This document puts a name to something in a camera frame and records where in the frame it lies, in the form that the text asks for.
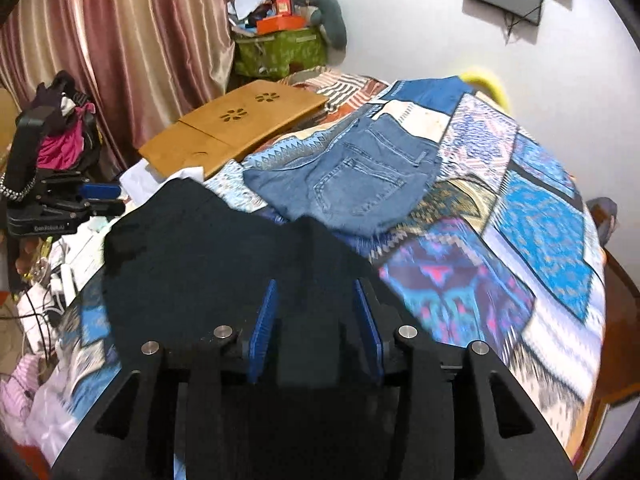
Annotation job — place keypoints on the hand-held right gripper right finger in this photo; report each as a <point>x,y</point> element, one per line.
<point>369,332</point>

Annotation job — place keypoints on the yellow round object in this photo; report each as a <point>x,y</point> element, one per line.
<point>487,82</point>

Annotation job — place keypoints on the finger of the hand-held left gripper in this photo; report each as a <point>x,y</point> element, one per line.
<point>110,208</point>
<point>102,192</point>

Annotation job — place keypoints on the black pants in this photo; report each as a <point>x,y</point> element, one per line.
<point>200,250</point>

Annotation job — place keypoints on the blue denim jeans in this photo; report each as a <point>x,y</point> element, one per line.
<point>360,170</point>

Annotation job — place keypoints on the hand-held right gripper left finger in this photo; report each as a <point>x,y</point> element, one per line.
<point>262,332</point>

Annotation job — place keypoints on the grey plush pillow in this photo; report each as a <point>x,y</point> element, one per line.
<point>331,10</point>

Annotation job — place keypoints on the wooden lap table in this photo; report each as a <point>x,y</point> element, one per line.
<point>230,127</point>

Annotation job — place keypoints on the green fabric storage box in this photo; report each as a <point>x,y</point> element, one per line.
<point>280,52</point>

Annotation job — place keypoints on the pink patterned cloth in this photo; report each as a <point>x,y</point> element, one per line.
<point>22,395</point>

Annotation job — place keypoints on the white power strip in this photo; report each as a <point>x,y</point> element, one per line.
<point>64,280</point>

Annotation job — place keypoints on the patchwork printed blanket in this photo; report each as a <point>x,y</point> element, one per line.
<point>530,220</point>

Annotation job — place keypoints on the wooden bed frame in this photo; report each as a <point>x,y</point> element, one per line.
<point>616,340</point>

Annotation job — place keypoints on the striped pink curtain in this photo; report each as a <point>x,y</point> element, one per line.
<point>120,35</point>

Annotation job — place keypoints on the pile of dark clothes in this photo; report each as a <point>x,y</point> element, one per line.
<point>67,125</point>

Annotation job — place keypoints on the white folded cloth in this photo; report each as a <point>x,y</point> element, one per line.
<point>145,180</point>

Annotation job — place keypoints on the orange box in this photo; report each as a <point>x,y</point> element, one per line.
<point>280,23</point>

